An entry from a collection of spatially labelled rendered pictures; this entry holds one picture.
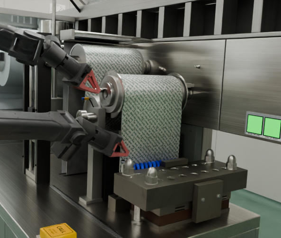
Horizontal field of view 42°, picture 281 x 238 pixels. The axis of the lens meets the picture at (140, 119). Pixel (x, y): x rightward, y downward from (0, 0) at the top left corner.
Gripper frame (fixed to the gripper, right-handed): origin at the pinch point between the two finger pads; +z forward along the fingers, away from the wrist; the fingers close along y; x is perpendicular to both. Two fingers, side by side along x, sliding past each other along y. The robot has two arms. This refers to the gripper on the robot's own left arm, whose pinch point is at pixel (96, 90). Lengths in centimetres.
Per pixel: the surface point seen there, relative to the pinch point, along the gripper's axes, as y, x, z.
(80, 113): -1.1, -8.5, 0.1
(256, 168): -144, 86, 267
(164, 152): 6.8, -3.5, 29.4
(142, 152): 7.0, -8.2, 21.8
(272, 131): 37, 13, 36
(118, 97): 7.4, 0.5, 3.8
